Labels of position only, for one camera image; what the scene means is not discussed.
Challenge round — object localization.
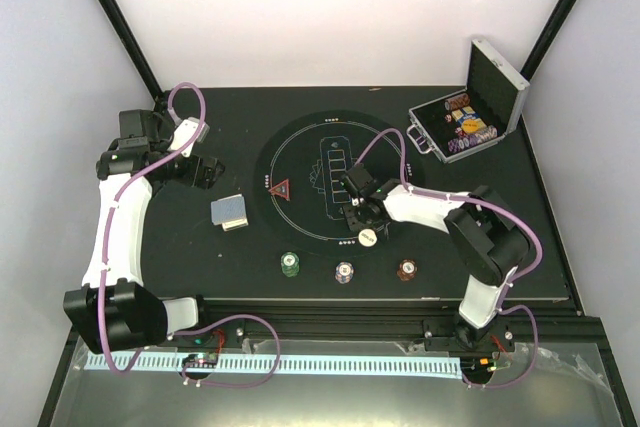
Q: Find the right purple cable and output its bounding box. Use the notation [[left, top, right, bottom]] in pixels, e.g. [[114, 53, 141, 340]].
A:
[[355, 129, 544, 391]]

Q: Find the blue playing card box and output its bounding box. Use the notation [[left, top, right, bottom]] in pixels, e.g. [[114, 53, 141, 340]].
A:
[[451, 106, 487, 134]]

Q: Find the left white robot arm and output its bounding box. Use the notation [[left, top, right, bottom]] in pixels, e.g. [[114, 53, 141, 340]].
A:
[[63, 110, 224, 354]]

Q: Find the round black poker mat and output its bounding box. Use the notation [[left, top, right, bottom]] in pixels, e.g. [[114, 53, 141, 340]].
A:
[[252, 111, 426, 258]]

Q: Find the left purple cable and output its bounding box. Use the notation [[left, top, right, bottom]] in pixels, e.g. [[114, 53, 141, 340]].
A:
[[98, 81, 280, 389]]

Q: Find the white slotted cable duct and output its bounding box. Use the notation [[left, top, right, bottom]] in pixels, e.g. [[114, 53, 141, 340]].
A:
[[84, 350, 464, 379]]

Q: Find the right black frame post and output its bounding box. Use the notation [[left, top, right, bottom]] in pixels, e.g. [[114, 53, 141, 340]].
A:
[[520, 0, 578, 81]]

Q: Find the orange chip row in case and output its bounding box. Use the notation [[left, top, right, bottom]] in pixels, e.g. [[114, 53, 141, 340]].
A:
[[445, 93, 470, 111]]

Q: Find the purple cable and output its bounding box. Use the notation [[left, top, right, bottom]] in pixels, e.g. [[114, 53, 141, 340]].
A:
[[355, 129, 544, 391], [98, 81, 280, 389]]

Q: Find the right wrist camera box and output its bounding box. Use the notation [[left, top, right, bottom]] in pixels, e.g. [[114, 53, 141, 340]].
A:
[[341, 163, 375, 199]]

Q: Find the green chip stack front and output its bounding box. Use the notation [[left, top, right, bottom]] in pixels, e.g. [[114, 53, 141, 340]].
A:
[[280, 252, 300, 277]]

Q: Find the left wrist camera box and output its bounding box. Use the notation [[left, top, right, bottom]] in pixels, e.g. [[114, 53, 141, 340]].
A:
[[168, 117, 209, 158]]

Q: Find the black frame post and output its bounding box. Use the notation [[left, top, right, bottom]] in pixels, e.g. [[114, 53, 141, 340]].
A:
[[97, 0, 163, 99], [520, 0, 578, 81]]

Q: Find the blue chip stack front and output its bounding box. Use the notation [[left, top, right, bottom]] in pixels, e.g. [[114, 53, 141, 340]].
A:
[[335, 262, 354, 284]]

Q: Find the white dealer button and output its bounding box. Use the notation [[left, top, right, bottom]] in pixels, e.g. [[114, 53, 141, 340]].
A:
[[358, 229, 377, 248]]

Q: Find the brown chip stack front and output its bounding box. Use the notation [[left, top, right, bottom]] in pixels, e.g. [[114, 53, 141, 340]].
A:
[[397, 259, 417, 281]]

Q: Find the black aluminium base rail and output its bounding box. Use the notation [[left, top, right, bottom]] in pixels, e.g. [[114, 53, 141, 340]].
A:
[[205, 299, 610, 349]]

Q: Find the orange big blind button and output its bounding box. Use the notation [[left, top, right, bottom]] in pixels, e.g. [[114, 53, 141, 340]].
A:
[[461, 119, 483, 132]]

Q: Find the aluminium poker case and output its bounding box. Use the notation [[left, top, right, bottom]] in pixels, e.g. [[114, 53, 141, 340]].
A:
[[406, 38, 530, 163]]

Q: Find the left black frame post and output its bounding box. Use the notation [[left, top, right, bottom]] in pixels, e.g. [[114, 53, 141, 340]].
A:
[[97, 0, 163, 99]]

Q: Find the red triangle marker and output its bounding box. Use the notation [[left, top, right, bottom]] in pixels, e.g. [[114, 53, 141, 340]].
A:
[[269, 179, 290, 201]]

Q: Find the purple chip row in case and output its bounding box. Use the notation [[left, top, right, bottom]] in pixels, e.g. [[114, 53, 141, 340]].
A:
[[447, 136, 471, 154]]

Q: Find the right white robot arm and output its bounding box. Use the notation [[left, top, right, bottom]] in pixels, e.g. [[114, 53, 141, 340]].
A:
[[342, 180, 531, 351]]

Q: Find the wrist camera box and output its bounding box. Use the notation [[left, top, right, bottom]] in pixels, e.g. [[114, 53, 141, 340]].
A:
[[168, 117, 209, 158], [341, 163, 375, 199]]

